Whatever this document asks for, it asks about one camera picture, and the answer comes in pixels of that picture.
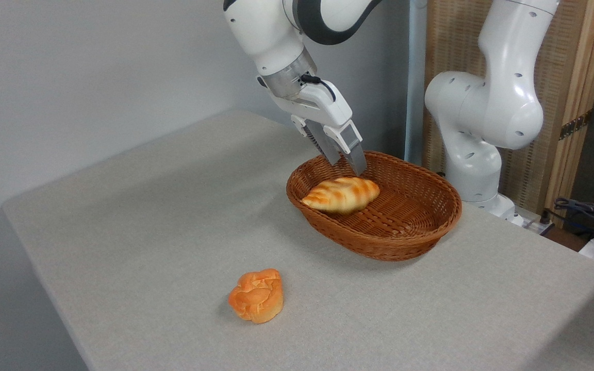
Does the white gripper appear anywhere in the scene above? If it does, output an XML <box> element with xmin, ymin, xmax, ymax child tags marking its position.
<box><xmin>275</xmin><ymin>79</ymin><xmax>369</xmax><ymax>177</ymax></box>

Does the round orange bread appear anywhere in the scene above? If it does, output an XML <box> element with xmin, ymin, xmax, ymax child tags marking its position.
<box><xmin>228</xmin><ymin>268</ymin><xmax>284</xmax><ymax>324</ymax></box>

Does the black cable bundle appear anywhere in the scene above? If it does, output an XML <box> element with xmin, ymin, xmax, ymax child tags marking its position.
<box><xmin>542</xmin><ymin>179</ymin><xmax>594</xmax><ymax>243</ymax></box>

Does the brown wicker basket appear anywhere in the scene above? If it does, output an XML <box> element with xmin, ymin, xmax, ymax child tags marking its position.
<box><xmin>286</xmin><ymin>150</ymin><xmax>463</xmax><ymax>262</ymax></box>

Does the long braided bread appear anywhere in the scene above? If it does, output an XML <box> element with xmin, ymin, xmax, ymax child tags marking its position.
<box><xmin>301</xmin><ymin>177</ymin><xmax>381</xmax><ymax>215</ymax></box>

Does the white power strip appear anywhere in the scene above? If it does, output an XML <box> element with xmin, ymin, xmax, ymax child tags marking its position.
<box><xmin>519</xmin><ymin>210</ymin><xmax>555</xmax><ymax>236</ymax></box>

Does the white vertical pole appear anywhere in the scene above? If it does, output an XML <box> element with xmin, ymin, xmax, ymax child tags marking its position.
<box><xmin>405</xmin><ymin>0</ymin><xmax>428</xmax><ymax>165</ymax></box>

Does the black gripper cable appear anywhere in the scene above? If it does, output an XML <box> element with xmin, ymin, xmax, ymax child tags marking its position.
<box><xmin>300</xmin><ymin>74</ymin><xmax>338</xmax><ymax>103</ymax></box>

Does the brass screen hinge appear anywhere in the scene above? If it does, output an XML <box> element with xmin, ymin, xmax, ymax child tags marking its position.
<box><xmin>558</xmin><ymin>109</ymin><xmax>593</xmax><ymax>141</ymax></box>

